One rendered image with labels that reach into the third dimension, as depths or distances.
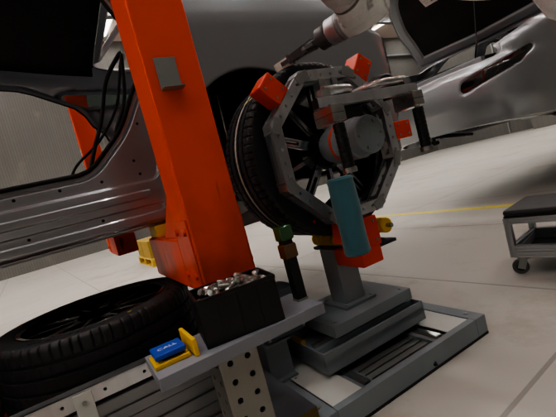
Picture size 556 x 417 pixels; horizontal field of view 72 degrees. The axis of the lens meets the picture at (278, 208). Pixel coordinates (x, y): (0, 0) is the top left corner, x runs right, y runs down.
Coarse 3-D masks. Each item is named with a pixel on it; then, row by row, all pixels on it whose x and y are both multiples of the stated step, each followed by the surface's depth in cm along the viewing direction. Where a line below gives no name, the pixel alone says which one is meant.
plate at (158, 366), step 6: (186, 348) 89; (180, 354) 86; (186, 354) 86; (150, 360) 88; (168, 360) 85; (174, 360) 85; (180, 360) 86; (156, 366) 84; (162, 366) 84; (168, 366) 84
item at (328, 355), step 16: (400, 304) 156; (416, 304) 153; (384, 320) 150; (400, 320) 148; (416, 320) 152; (304, 336) 155; (320, 336) 151; (352, 336) 143; (368, 336) 140; (384, 336) 144; (304, 352) 143; (320, 352) 133; (336, 352) 133; (352, 352) 136; (320, 368) 135; (336, 368) 133
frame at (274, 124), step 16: (288, 80) 134; (304, 80) 131; (352, 80) 141; (288, 96) 128; (272, 112) 129; (288, 112) 127; (384, 112) 148; (272, 128) 124; (384, 128) 149; (272, 144) 128; (384, 144) 153; (272, 160) 128; (288, 160) 126; (384, 160) 153; (400, 160) 151; (384, 176) 147; (288, 192) 126; (304, 192) 128; (384, 192) 145; (304, 208) 134; (320, 208) 131; (368, 208) 141
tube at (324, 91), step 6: (318, 84) 134; (324, 84) 134; (336, 84) 114; (342, 84) 115; (348, 84) 117; (324, 90) 111; (330, 90) 112; (336, 90) 114; (342, 90) 115; (348, 90) 117; (318, 96) 113; (324, 96) 111
